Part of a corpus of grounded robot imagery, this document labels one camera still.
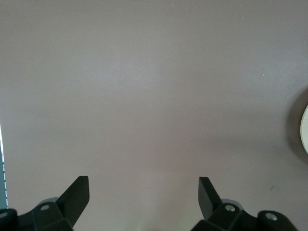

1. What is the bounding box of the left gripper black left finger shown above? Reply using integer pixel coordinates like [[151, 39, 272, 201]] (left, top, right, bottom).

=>
[[31, 176, 90, 231]]

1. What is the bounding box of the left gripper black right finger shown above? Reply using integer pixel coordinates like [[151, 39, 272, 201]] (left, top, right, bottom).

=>
[[191, 177, 259, 231]]

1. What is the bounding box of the round light wooden plate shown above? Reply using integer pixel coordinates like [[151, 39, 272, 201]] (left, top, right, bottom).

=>
[[300, 104, 308, 154]]

